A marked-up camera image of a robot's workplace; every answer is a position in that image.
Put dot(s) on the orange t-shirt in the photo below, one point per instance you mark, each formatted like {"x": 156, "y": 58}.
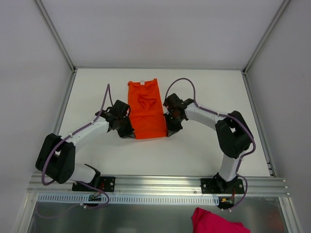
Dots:
{"x": 147, "y": 116}

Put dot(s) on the slotted white cable duct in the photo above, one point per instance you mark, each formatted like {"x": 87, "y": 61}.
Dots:
{"x": 129, "y": 199}

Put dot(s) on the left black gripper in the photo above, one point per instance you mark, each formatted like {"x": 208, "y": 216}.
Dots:
{"x": 124, "y": 126}

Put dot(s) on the right aluminium frame post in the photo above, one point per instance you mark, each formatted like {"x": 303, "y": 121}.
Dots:
{"x": 274, "y": 21}

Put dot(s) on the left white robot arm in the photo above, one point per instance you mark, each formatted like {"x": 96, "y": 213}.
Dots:
{"x": 57, "y": 158}

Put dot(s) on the aluminium mounting rail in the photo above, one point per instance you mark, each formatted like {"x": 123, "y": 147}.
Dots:
{"x": 167, "y": 185}

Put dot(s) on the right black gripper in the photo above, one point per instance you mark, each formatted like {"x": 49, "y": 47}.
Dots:
{"x": 171, "y": 122}

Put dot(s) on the left aluminium frame post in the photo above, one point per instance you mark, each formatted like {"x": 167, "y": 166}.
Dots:
{"x": 55, "y": 35}

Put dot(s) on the aluminium frame post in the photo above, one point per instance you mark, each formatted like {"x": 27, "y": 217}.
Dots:
{"x": 274, "y": 21}
{"x": 55, "y": 35}

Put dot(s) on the pink t-shirt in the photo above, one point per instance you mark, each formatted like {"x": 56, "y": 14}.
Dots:
{"x": 204, "y": 221}

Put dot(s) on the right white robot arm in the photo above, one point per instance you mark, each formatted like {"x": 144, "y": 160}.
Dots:
{"x": 234, "y": 138}

